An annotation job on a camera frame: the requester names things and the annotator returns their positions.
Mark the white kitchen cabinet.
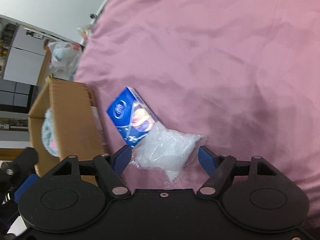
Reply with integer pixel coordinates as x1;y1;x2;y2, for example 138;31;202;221
2;15;83;87

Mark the brown cardboard box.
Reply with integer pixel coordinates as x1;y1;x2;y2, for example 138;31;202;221
27;76;111;186

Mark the blue tissue packet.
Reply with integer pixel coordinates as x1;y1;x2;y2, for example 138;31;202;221
105;86;159;148

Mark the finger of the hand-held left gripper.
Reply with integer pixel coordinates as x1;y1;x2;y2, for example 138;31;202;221
11;147;39;174
13;174;40;203

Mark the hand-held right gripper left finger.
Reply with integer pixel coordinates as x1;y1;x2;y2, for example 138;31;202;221
46;145;132;198

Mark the pink bed sheet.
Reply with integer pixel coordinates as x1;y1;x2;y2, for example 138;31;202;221
73;0;320;232

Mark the large white plastic bag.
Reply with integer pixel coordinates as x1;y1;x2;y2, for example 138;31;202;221
47;41;84;81

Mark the clear bag of white cotton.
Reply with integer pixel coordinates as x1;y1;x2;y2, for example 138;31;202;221
131;122;208;188

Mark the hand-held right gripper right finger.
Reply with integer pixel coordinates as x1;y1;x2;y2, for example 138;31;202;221
197;146;285;198

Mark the small clear plastic bag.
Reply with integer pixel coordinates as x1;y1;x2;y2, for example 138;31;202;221
76;25;93;42

